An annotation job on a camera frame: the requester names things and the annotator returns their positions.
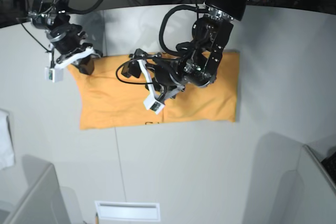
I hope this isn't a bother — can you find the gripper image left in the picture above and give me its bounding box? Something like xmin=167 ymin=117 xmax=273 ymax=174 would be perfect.
xmin=47 ymin=23 xmax=103 ymax=75

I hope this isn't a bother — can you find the black cable image right arm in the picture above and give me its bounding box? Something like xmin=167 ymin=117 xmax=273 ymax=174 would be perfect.
xmin=115 ymin=4 xmax=203 ymax=86

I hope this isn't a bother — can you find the grey bin lower left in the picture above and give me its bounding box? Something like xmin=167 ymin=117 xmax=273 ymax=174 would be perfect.
xmin=1 ymin=155 xmax=71 ymax=223

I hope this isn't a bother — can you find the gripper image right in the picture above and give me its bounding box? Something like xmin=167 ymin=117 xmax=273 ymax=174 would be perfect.
xmin=121 ymin=55 xmax=186 ymax=101

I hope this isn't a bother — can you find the grey bin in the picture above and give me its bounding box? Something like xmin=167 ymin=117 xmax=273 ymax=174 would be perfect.
xmin=269 ymin=145 xmax=335 ymax=223
xmin=1 ymin=155 xmax=71 ymax=223

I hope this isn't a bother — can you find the orange yellow T-shirt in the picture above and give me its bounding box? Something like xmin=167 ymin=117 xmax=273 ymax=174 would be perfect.
xmin=67 ymin=48 xmax=241 ymax=131

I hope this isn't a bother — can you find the grey bin lower right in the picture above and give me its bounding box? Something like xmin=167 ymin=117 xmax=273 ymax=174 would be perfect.
xmin=269 ymin=145 xmax=335 ymax=223

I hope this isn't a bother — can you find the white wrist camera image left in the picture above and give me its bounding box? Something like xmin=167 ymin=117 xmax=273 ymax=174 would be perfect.
xmin=44 ymin=44 xmax=94 ymax=83

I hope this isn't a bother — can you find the white cloth at left edge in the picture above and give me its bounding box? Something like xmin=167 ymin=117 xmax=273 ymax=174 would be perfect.
xmin=0 ymin=110 xmax=15 ymax=170

